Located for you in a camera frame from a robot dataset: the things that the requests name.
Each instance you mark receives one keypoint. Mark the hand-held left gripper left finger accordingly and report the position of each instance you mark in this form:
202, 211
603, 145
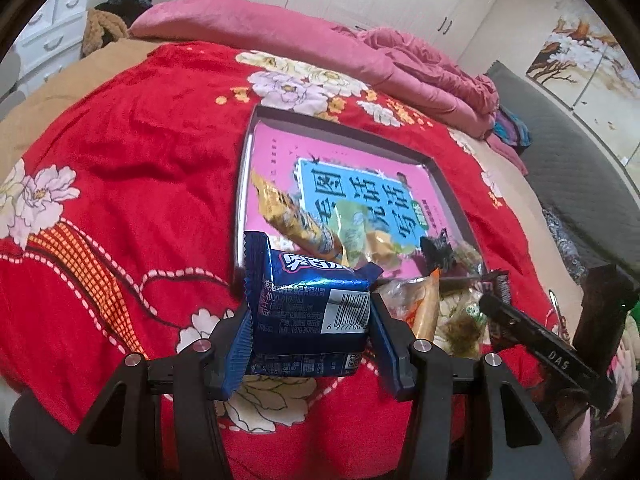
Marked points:
232, 360

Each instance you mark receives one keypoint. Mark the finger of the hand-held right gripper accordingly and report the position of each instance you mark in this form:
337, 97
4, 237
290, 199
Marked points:
510, 317

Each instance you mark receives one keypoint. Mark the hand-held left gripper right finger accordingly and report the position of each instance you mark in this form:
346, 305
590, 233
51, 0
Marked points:
392, 360

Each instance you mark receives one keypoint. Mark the black chocolate bar packet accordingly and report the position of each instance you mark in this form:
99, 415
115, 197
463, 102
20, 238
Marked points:
500, 285

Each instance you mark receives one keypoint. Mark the clear pickled vegetable packet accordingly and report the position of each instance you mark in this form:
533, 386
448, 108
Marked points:
460, 327

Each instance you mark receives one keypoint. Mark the clear snack packet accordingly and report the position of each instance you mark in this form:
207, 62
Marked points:
395, 297

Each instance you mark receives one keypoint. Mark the orange rice cracker packet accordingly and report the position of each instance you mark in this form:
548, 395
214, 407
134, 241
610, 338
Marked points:
427, 305

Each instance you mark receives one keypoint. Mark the blue snack packet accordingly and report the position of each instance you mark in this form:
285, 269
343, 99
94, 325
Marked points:
300, 320

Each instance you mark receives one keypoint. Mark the dark green snack packet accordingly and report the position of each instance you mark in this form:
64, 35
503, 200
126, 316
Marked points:
440, 252

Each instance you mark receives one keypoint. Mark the tan candy packet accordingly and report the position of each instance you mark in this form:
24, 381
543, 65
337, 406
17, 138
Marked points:
385, 247

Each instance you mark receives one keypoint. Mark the light green snack packet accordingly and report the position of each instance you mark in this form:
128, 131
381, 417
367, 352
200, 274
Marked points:
352, 230

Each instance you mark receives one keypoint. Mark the yellow long snack packet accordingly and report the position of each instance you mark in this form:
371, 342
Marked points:
295, 220

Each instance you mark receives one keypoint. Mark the grey cardboard tray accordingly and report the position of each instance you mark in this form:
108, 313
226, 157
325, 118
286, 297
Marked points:
242, 200

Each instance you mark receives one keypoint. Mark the pale floral cloth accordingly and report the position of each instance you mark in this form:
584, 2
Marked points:
627, 347

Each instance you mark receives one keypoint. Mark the grey patterned pillow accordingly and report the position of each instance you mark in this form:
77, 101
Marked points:
565, 245

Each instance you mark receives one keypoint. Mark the grey padded headboard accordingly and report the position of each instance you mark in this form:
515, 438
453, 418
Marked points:
565, 175

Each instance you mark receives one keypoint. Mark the colourful striped cloth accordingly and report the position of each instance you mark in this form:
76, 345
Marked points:
512, 127

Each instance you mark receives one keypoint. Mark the pink book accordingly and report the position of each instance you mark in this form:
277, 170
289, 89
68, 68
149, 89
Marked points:
280, 160

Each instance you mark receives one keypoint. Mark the red floral blanket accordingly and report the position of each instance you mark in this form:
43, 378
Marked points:
150, 160

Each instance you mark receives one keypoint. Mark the crumpled pink blanket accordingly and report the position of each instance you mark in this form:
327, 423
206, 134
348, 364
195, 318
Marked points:
425, 65

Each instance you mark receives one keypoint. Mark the long pink quilt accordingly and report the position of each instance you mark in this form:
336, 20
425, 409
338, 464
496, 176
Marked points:
250, 25

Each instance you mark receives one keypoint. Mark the brown knit cloth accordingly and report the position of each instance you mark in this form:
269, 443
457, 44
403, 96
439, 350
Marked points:
102, 32

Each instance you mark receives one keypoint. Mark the grey chair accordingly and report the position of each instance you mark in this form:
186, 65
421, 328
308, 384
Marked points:
10, 80

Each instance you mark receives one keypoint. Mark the white drawer cabinet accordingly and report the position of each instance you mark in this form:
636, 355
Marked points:
50, 30

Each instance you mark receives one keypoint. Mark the floral wall painting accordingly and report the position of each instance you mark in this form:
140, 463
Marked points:
575, 65

